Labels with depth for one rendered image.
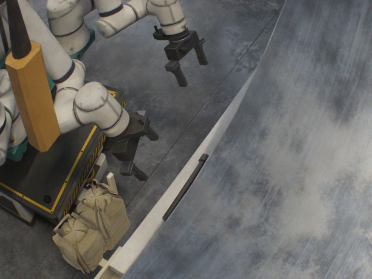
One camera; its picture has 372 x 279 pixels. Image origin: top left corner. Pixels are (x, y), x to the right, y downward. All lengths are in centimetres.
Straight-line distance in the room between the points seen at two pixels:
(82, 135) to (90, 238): 89
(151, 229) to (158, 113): 134
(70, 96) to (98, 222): 36
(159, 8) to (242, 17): 160
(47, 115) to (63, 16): 83
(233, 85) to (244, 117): 168
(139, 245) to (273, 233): 47
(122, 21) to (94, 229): 68
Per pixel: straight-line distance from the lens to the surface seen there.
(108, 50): 311
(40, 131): 122
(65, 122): 153
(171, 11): 176
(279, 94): 123
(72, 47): 212
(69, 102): 154
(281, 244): 113
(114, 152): 160
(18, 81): 109
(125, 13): 180
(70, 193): 222
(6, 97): 174
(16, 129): 187
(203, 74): 294
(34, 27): 146
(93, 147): 232
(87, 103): 146
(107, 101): 149
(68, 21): 201
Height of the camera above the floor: 221
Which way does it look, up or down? 56 degrees down
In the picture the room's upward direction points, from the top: 2 degrees counter-clockwise
